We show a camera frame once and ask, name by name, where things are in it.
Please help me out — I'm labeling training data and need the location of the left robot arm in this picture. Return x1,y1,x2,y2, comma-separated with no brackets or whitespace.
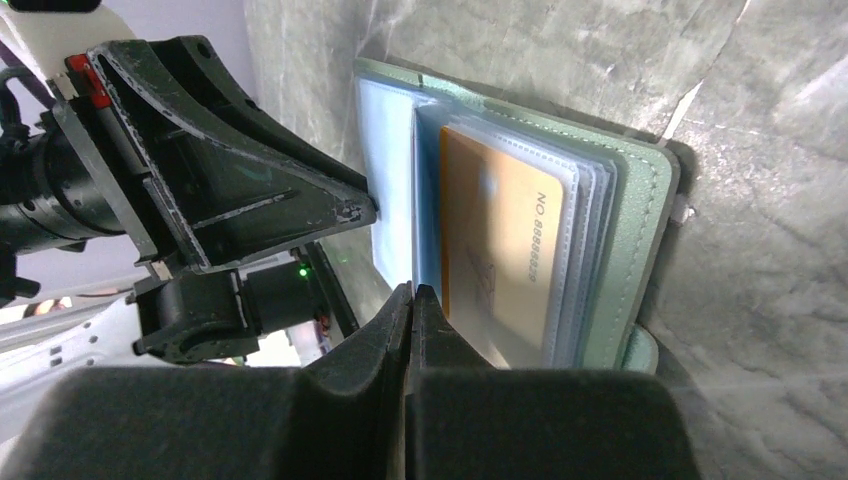
1,36,377,439

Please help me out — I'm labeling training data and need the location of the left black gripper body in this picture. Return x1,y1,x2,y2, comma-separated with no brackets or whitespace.
1,86,332,365

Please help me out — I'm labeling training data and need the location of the green card holder wallet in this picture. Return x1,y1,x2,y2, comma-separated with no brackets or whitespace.
355,59,680,374

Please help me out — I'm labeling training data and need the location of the orange credit card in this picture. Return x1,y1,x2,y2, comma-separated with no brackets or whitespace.
439,123,567,368

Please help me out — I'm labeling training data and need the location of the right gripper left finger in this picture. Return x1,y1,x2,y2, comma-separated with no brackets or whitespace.
1,284,413,479

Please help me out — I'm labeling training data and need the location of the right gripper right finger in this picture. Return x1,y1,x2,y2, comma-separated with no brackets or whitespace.
406,285,700,479

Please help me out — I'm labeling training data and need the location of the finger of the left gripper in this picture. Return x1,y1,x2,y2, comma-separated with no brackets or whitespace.
54,36,377,273

